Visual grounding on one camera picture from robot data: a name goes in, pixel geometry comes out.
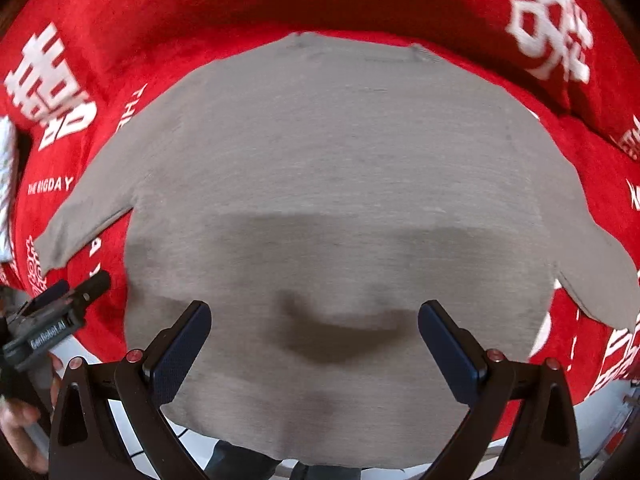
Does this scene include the red printed blanket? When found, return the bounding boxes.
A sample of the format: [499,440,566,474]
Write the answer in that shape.
[1,0,639,402]

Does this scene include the grey knit sweater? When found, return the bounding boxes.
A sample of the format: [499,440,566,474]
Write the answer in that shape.
[36,34,639,468]

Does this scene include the person's left hand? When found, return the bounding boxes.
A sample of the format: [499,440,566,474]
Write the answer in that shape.
[0,353,64,476]

